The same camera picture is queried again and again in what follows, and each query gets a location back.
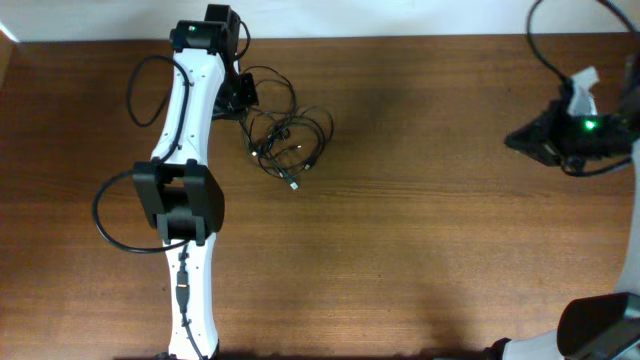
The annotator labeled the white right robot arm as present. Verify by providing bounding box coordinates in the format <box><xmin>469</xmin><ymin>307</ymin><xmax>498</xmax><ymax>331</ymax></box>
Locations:
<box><xmin>483</xmin><ymin>55</ymin><xmax>639</xmax><ymax>360</ymax></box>

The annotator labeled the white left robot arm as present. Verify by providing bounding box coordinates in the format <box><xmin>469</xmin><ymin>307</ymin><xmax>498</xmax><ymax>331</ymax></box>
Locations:
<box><xmin>133</xmin><ymin>4</ymin><xmax>258</xmax><ymax>359</ymax></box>

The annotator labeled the black cable bundle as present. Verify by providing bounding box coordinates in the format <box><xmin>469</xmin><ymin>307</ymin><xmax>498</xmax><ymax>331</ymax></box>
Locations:
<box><xmin>238</xmin><ymin>65</ymin><xmax>335</xmax><ymax>192</ymax></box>

